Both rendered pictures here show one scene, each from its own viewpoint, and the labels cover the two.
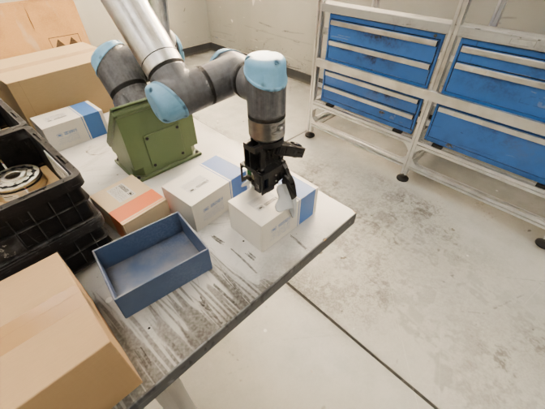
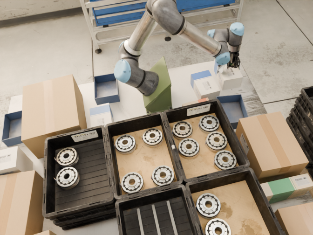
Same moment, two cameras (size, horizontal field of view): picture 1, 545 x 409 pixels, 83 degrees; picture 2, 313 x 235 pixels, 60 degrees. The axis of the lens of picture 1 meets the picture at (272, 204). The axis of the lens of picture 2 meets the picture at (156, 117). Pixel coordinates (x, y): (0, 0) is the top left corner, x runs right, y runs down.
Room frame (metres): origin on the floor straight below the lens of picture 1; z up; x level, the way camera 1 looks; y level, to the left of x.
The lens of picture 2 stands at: (0.14, 1.24, 2.01)
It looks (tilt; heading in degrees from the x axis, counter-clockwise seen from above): 53 degrees down; 311
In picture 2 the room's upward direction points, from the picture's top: 8 degrees counter-clockwise
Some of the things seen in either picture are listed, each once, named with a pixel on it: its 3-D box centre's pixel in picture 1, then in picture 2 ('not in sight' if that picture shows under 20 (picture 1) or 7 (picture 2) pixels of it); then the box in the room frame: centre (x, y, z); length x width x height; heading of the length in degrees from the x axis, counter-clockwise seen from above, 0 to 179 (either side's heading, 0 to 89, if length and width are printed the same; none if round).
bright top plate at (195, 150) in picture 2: not in sight; (188, 147); (0.47, 0.66, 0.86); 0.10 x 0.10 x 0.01
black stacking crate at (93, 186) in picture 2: not in sight; (80, 172); (0.83, 1.05, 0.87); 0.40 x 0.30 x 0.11; 138
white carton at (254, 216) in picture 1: (274, 207); (227, 72); (0.58, 0.00, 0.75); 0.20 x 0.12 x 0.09; 135
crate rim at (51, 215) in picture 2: not in sight; (77, 167); (0.83, 1.05, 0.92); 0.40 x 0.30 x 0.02; 138
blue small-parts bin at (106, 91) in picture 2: not in sight; (106, 88); (1.19, 0.51, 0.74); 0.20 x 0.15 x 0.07; 134
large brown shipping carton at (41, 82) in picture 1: (62, 85); (55, 114); (1.26, 0.86, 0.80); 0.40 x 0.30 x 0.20; 141
